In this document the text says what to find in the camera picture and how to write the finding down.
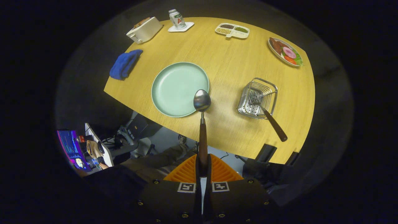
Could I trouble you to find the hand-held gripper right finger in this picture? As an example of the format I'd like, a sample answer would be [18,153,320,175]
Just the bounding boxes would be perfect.
[204,154,271,224]

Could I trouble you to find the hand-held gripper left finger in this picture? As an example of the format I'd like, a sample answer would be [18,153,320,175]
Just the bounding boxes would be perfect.
[137,154,204,224]

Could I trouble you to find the spoon with wooden handle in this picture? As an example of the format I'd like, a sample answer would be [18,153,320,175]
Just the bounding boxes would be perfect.
[193,89,212,177]

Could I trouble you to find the fork with wooden handle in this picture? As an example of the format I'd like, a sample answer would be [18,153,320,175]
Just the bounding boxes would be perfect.
[249,93,288,142]

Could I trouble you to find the person's tan trousers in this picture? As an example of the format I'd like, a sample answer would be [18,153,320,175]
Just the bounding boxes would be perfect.
[120,143,199,184]

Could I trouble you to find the black box under table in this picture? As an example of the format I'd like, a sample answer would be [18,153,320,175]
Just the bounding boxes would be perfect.
[126,114,150,139]

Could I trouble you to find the tan object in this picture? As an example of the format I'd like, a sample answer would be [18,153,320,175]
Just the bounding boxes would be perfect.
[86,140,104,159]

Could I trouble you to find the pale green plate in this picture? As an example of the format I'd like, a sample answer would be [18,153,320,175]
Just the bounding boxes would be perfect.
[151,62,210,118]

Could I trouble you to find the computer monitor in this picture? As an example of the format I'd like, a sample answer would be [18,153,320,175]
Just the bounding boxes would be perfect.
[57,130,92,172]

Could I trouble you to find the black backdrop cloth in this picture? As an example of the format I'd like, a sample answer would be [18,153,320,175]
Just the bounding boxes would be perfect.
[243,25,354,207]

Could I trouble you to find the blue folded cloth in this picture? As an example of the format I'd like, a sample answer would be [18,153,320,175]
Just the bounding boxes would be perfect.
[109,49,144,81]

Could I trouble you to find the white plate with food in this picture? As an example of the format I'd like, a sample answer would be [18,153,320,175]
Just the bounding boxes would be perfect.
[268,37,303,67]

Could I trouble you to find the white divided dish with beans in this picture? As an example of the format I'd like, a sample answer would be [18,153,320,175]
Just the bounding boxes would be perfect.
[215,23,250,39]

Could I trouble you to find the white toaster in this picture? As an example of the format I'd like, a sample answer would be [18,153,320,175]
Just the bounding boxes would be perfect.
[126,17,163,44]

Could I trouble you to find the white square coaster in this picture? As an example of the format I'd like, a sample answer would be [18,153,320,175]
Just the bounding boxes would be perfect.
[168,21,195,33]

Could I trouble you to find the toast slice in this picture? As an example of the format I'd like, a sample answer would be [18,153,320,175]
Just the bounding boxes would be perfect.
[134,17,151,28]

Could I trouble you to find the small white drink bottle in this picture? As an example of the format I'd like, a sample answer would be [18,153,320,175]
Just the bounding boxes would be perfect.
[169,9,187,30]

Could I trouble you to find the metal wire basket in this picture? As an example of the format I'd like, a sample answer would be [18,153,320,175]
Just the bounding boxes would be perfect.
[237,77,278,120]

